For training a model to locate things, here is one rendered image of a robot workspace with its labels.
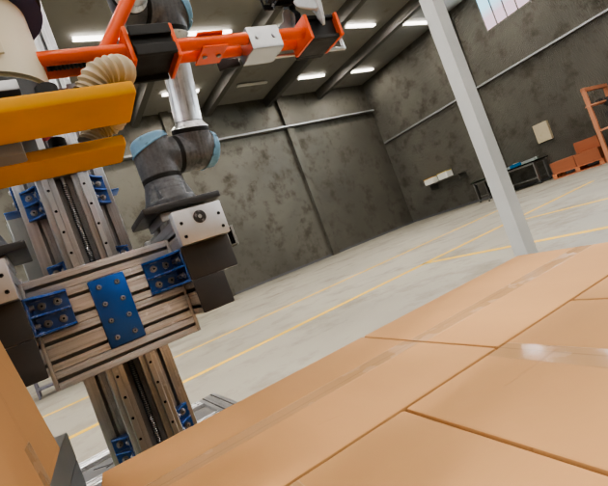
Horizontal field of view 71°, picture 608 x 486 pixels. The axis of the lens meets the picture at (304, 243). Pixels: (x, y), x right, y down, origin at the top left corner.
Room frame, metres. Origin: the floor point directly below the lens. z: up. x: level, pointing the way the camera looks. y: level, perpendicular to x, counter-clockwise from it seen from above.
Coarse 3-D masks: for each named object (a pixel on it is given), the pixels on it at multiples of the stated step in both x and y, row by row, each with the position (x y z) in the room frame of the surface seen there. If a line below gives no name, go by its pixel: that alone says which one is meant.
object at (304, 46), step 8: (304, 16) 0.84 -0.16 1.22; (312, 16) 0.86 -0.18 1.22; (328, 16) 0.88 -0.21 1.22; (336, 16) 0.88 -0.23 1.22; (296, 24) 0.87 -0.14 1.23; (304, 24) 0.85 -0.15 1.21; (312, 24) 0.86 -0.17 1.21; (320, 24) 0.87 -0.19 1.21; (328, 24) 0.88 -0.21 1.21; (336, 24) 0.88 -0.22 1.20; (312, 32) 0.84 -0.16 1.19; (320, 32) 0.87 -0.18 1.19; (328, 32) 0.88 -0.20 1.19; (336, 32) 0.89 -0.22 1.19; (296, 40) 0.88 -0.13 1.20; (304, 40) 0.86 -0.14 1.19; (312, 40) 0.86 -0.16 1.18; (320, 40) 0.87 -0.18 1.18; (328, 40) 0.88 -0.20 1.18; (336, 40) 0.90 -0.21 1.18; (296, 48) 0.89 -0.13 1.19; (304, 48) 0.88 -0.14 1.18; (312, 48) 0.89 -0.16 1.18; (320, 48) 0.91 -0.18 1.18; (328, 48) 0.92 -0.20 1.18; (296, 56) 0.90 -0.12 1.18; (304, 56) 0.91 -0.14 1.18
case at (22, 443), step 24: (0, 360) 0.67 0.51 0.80; (0, 384) 0.60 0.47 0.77; (0, 408) 0.54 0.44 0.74; (24, 408) 0.66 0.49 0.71; (0, 432) 0.50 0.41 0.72; (24, 432) 0.59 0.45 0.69; (48, 432) 0.73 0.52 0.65; (0, 456) 0.46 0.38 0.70; (24, 456) 0.54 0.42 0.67; (48, 456) 0.65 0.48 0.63; (0, 480) 0.42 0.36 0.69; (24, 480) 0.49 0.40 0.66; (48, 480) 0.58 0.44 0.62
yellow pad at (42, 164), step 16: (48, 144) 0.72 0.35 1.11; (64, 144) 0.73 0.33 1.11; (80, 144) 0.70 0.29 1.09; (96, 144) 0.71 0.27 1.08; (112, 144) 0.73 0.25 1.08; (32, 160) 0.67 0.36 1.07; (48, 160) 0.68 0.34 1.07; (64, 160) 0.70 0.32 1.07; (80, 160) 0.73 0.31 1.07; (96, 160) 0.76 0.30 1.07; (112, 160) 0.79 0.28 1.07; (0, 176) 0.67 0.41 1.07; (16, 176) 0.70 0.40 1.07; (32, 176) 0.72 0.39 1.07; (48, 176) 0.75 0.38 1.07
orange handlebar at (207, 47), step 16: (208, 32) 0.76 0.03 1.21; (288, 32) 0.83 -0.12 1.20; (304, 32) 0.85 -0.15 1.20; (80, 48) 0.66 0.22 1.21; (96, 48) 0.67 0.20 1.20; (112, 48) 0.68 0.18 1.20; (192, 48) 0.75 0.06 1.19; (208, 48) 0.76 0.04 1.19; (224, 48) 0.78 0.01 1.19; (240, 48) 0.83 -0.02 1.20; (288, 48) 0.88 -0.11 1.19; (48, 64) 0.64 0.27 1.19; (64, 64) 0.65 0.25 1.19; (208, 64) 0.81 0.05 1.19
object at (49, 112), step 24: (24, 96) 0.51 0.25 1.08; (48, 96) 0.52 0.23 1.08; (72, 96) 0.53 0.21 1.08; (96, 96) 0.55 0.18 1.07; (120, 96) 0.56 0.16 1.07; (0, 120) 0.51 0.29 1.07; (24, 120) 0.53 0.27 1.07; (48, 120) 0.55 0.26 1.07; (72, 120) 0.58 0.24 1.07; (96, 120) 0.60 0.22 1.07; (120, 120) 0.63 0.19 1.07; (0, 144) 0.57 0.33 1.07
